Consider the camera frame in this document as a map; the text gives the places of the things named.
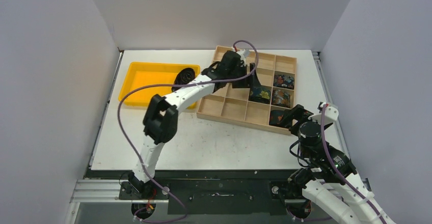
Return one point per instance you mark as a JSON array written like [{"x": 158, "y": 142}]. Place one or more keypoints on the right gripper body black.
[{"x": 294, "y": 117}]

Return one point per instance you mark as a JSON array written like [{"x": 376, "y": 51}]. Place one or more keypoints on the blue yellow floral tie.
[{"x": 260, "y": 94}]

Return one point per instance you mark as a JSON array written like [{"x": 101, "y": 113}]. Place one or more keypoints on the wooden compartment box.
[{"x": 230, "y": 105}]

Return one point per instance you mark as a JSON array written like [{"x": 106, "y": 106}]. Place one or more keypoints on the yellow plastic tray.
[{"x": 141, "y": 74}]

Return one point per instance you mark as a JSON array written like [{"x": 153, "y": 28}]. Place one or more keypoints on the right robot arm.
[{"x": 327, "y": 177}]

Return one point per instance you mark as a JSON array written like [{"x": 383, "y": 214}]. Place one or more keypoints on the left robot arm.
[{"x": 161, "y": 117}]

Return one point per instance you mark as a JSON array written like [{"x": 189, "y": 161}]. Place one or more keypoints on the rolled tie bottom slot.
[{"x": 276, "y": 117}]

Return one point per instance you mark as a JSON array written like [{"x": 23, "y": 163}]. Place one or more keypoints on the rolled tie slot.
[
  {"x": 284, "y": 81},
  {"x": 276, "y": 117},
  {"x": 281, "y": 98}
]

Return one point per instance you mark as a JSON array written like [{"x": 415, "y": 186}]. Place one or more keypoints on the rolled tie middle slot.
[{"x": 281, "y": 98}]

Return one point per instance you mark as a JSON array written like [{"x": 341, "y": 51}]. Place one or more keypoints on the rolled tie top slot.
[{"x": 284, "y": 81}]

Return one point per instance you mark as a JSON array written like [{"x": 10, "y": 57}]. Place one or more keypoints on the black patterned tie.
[{"x": 184, "y": 77}]

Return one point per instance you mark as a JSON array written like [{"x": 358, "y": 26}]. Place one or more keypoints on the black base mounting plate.
[{"x": 217, "y": 192}]

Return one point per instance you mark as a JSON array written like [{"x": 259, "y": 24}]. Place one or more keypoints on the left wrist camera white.
[{"x": 243, "y": 53}]

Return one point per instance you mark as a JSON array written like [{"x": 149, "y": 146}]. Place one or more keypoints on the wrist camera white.
[
  {"x": 243, "y": 53},
  {"x": 327, "y": 114}
]

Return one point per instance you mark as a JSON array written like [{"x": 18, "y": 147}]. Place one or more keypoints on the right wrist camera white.
[{"x": 327, "y": 114}]

